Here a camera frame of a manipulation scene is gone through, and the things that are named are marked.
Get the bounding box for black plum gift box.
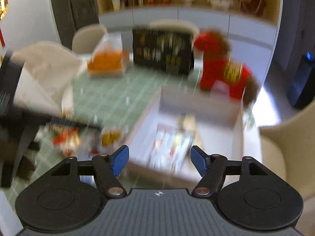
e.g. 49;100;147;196
132;27;194;76

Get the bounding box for cream paper bag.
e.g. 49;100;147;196
12;41;87;116

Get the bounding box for red orange snack bag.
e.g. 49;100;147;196
50;126;81;157

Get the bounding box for snacks inside pink box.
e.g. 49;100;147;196
146;114;203;174

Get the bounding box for white cabinet with shelf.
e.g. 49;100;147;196
96;0;283;84

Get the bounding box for beige chair right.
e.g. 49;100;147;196
258;105;315;199

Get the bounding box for orange tissue box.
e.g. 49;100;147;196
87;32;130;76

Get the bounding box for pink cardboard box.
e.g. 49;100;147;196
125;86;244;190

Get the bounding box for green grid tablecloth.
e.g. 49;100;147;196
4;66;201;206

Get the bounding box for beige chair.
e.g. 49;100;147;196
71;24;108;54
258;105;315;199

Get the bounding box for red plush toy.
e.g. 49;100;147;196
193;29;259;108

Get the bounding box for yellow panda snack bag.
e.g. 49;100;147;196
101;129;123;147

